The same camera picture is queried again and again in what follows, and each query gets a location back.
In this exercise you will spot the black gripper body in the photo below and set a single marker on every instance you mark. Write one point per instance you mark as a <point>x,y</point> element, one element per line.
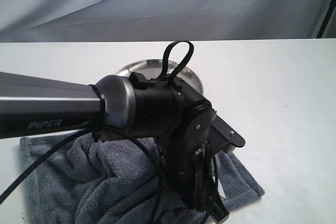
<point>189,173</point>

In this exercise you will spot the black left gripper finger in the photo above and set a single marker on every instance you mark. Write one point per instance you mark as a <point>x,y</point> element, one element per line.
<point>218,211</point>

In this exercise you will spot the grey-blue fleece towel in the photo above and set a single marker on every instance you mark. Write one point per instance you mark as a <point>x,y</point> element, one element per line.
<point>114,182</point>

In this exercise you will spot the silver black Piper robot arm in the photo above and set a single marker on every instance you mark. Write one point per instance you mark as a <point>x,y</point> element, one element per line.
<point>181,120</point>

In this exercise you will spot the round stainless steel plate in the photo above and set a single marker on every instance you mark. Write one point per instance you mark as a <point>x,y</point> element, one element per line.
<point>151,68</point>

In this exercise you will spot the grey fabric backdrop curtain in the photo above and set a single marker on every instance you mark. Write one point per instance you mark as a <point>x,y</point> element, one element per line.
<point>157,20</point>

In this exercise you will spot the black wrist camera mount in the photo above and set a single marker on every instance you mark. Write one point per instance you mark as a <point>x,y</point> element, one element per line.
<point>228,136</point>

